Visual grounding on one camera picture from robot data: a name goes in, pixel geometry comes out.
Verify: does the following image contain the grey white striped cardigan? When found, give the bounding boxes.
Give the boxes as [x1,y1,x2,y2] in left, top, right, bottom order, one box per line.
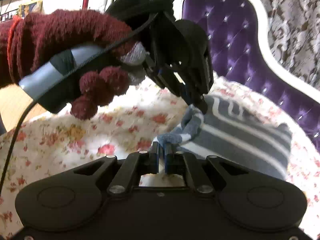
[154,95,292,179]

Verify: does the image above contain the dark red sleeve forearm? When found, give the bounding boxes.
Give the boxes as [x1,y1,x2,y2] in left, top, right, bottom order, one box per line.
[1,16,22,88]

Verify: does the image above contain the hand in maroon knit glove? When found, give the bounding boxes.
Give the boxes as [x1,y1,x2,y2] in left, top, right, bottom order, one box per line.
[14,10,146,120]

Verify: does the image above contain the floral bed sheet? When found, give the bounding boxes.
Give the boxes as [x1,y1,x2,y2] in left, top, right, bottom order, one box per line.
[1,77,319,239]

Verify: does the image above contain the purple tufted white-framed headboard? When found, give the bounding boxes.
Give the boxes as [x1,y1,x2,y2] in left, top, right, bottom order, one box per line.
[174,0,319,147]

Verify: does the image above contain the brown grey damask curtain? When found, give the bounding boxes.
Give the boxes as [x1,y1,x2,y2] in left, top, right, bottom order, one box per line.
[261,0,319,89]

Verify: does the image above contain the black cable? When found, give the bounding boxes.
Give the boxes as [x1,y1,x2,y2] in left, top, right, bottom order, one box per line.
[0,13,161,196]

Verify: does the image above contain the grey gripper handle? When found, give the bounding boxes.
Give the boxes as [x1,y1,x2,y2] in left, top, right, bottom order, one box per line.
[19,44,117,114]

